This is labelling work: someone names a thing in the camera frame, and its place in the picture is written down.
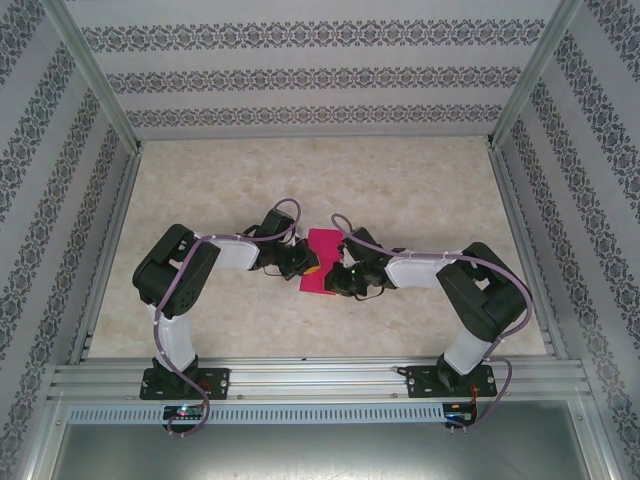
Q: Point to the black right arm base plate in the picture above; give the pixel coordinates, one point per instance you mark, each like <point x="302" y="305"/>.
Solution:
<point x="485" y="382"/>

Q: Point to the grey metal sheet panel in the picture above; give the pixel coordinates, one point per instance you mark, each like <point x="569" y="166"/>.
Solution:
<point x="320" y="455"/>

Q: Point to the aluminium frame post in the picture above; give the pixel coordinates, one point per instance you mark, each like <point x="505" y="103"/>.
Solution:
<point x="530" y="75"/>
<point x="95" y="75"/>

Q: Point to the aluminium side rail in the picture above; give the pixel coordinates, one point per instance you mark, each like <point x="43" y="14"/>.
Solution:
<point x="107" y="250"/>
<point x="525" y="250"/>

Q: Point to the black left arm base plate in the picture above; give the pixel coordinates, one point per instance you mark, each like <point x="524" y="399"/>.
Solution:
<point x="220" y="382"/>

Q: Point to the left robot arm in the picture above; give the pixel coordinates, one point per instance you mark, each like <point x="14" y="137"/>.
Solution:
<point x="165" y="275"/>

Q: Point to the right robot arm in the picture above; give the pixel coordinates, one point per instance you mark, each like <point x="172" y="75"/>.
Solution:
<point x="480" y="300"/>

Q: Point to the pink paper sheet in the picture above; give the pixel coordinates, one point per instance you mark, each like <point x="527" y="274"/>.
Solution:
<point x="325" y="247"/>

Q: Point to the aluminium mounting rail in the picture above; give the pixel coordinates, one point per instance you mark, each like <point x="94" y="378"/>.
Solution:
<point x="320" y="380"/>

